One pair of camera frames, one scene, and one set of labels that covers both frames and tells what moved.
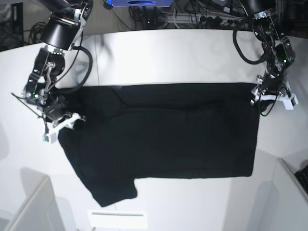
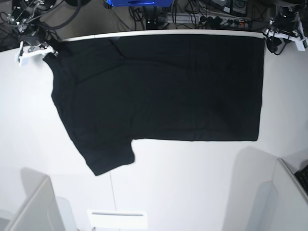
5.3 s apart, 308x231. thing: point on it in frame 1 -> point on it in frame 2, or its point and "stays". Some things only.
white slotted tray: (118, 219) stays
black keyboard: (301, 176) stays
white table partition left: (41, 212) stays
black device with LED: (152, 17) stays
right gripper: (54, 116) -> (34, 44)
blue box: (142, 3) stays
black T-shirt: (161, 131) -> (110, 91)
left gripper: (272, 84) -> (288, 26)
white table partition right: (282, 204) stays
